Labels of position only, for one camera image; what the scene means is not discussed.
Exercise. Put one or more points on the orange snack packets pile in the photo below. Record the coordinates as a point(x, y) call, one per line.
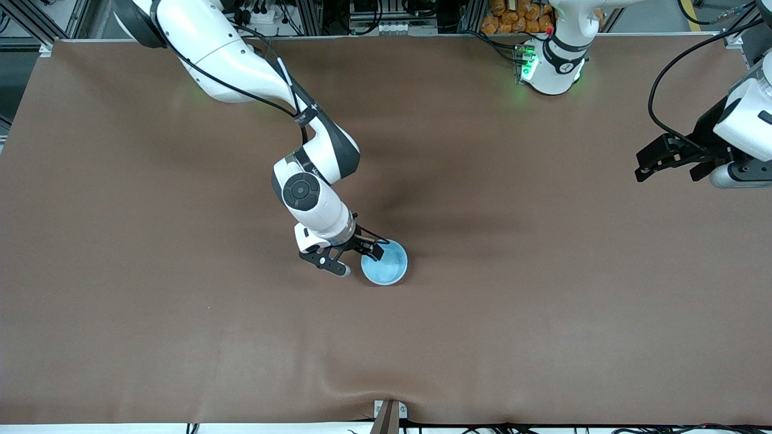
point(518, 18)

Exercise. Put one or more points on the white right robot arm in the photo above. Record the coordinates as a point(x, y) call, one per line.
point(229, 60)

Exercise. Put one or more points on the brown table mat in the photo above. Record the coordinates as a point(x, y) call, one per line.
point(181, 301)

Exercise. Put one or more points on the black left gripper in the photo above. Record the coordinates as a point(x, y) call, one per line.
point(707, 136)

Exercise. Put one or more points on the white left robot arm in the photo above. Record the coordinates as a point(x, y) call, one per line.
point(555, 72)

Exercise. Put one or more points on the white power strip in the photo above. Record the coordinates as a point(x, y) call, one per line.
point(262, 15)

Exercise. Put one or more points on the aluminium frame post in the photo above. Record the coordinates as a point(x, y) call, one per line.
point(310, 17)
point(473, 15)

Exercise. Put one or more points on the black white electronics box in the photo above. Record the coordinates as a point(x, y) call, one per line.
point(386, 18)

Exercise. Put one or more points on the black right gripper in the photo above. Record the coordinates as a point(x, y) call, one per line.
point(360, 238)

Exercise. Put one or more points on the blue bowl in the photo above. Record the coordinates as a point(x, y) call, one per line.
point(389, 268)

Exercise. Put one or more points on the metal clamp bracket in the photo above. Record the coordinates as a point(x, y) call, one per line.
point(389, 416)

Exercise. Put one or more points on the aluminium frame strut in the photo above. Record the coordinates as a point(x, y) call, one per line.
point(30, 21)
point(748, 30)

